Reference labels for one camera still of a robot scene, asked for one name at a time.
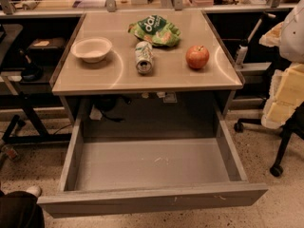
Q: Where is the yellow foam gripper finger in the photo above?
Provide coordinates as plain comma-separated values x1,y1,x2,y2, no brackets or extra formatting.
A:
261,64,304,129

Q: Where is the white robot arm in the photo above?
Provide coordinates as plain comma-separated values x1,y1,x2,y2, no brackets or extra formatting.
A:
259,0,304,129

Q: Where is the open grey top drawer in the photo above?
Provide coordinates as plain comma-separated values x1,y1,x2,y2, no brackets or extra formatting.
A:
38,110,268,218

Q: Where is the black office chair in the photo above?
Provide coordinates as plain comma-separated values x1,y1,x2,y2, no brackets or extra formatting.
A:
234,104,304,177

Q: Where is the red apple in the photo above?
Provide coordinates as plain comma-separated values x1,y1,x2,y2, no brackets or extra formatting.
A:
185,46,209,69

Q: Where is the green chip bag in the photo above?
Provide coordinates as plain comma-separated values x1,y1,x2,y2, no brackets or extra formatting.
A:
128,15,181,48

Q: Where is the grey cabinet desk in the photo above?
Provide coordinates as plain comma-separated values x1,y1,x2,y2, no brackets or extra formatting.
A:
48,9,246,125

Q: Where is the white paper bowl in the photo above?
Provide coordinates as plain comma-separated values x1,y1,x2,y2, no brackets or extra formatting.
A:
70,37,112,64

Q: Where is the black box on shelf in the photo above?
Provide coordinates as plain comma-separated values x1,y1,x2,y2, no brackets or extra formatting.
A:
28,37,67,60

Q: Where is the white shoe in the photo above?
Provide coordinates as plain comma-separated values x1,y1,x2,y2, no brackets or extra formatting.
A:
26,185,42,198

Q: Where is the dark trouser leg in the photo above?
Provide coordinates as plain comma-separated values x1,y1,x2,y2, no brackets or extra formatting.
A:
0,191,45,228

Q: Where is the white handled tool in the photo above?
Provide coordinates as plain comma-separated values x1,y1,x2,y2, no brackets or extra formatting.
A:
235,12,276,68

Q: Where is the black stand frame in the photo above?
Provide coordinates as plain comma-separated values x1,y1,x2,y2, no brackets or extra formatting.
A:
0,76,72,145

